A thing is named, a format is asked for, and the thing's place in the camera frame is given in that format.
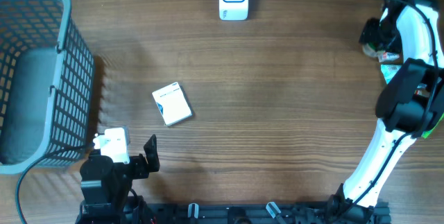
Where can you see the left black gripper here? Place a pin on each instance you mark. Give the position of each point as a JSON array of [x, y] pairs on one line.
[[142, 169]]

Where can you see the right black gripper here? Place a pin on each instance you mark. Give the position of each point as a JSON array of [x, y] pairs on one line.
[[371, 30]]

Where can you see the green lid white jar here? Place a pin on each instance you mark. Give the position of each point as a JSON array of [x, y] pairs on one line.
[[369, 51]]

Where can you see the light blue tissue pack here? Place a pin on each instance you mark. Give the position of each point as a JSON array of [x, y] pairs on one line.
[[389, 71]]

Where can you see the white blue cardboard box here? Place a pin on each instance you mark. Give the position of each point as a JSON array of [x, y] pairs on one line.
[[172, 104]]

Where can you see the Haribo gummy candy bag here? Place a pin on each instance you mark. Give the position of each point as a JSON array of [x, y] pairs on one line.
[[421, 92]]

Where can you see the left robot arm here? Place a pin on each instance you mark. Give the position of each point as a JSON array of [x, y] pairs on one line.
[[107, 188]]

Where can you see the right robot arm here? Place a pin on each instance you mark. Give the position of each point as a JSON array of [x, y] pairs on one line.
[[409, 107]]

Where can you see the grey plastic shopping basket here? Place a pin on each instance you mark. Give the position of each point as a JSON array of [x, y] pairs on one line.
[[47, 74]]

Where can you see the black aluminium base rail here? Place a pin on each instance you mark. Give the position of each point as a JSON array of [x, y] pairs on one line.
[[297, 213]]

